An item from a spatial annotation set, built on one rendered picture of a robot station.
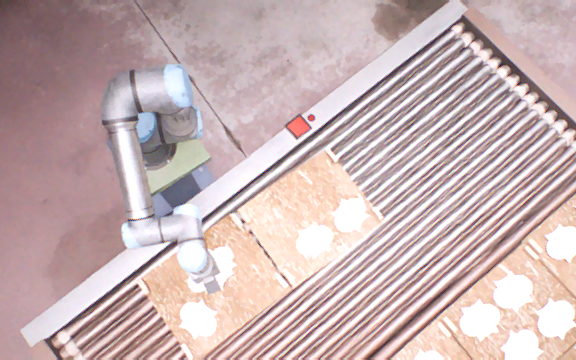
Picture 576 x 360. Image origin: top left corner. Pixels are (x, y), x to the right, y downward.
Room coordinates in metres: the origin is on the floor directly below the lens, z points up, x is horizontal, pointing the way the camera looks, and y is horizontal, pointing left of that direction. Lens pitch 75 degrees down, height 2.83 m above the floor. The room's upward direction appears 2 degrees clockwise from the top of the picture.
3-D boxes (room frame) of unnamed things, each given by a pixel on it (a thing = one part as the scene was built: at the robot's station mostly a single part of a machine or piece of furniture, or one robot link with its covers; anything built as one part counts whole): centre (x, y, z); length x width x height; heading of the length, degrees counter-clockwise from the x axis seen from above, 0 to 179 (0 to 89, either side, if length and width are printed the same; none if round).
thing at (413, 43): (0.70, 0.12, 0.89); 2.08 x 0.09 x 0.06; 132
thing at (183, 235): (0.34, 0.32, 1.31); 0.11 x 0.11 x 0.08; 13
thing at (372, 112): (0.61, 0.04, 0.90); 1.95 x 0.05 x 0.05; 132
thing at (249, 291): (0.21, 0.27, 0.93); 0.41 x 0.35 x 0.02; 129
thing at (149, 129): (0.73, 0.53, 1.07); 0.13 x 0.12 x 0.14; 103
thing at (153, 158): (0.72, 0.55, 0.96); 0.15 x 0.15 x 0.10
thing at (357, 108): (0.65, 0.07, 0.90); 1.95 x 0.05 x 0.05; 132
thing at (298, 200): (0.47, -0.06, 0.93); 0.41 x 0.35 x 0.02; 128
